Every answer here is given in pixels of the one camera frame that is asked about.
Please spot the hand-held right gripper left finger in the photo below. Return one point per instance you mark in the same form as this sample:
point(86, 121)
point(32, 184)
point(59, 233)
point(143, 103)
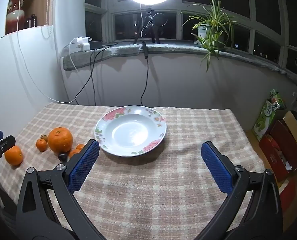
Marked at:
point(84, 165)

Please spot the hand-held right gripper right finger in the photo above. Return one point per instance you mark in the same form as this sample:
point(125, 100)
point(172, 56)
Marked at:
point(217, 167)

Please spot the dark plum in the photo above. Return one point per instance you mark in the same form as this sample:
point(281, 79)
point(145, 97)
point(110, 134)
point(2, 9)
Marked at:
point(62, 157)

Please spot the large orange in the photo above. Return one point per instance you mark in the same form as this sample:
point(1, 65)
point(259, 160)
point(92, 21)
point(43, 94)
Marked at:
point(59, 140)

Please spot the small mandarin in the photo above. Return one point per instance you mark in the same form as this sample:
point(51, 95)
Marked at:
point(41, 145)
point(74, 152)
point(80, 146)

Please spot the floral white plate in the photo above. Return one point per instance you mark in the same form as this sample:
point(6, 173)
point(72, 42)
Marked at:
point(131, 135)

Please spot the medium orange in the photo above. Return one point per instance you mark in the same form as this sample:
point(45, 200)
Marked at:
point(13, 155)

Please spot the large brown kiwi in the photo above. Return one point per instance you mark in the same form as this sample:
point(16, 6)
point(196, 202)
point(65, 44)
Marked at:
point(44, 137)

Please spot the red gift box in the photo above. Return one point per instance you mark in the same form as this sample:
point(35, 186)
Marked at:
point(276, 155)

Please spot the checked beige tablecloth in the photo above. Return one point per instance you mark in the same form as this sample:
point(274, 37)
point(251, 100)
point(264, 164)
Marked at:
point(138, 192)

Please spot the green carton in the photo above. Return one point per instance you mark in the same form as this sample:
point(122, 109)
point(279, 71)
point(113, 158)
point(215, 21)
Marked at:
point(266, 120)

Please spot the brown cardboard box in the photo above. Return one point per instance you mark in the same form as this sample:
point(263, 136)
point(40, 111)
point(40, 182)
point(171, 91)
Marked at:
point(292, 118)

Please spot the white power adapter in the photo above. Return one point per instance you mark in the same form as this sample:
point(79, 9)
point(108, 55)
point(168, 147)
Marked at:
point(86, 47)
point(80, 41)

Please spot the grey windowsill mat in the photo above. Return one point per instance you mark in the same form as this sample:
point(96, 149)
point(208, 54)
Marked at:
point(123, 51)

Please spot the red vase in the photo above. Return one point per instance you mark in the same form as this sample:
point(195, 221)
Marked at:
point(14, 17)

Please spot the black power adapter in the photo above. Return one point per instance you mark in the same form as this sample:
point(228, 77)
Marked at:
point(96, 44)

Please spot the black bottle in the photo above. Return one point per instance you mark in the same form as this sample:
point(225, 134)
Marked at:
point(32, 20)

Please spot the potted spider plant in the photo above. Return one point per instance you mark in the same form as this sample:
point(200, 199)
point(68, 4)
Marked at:
point(211, 22)

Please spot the black tripod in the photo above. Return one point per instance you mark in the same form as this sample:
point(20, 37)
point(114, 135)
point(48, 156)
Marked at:
point(148, 22)

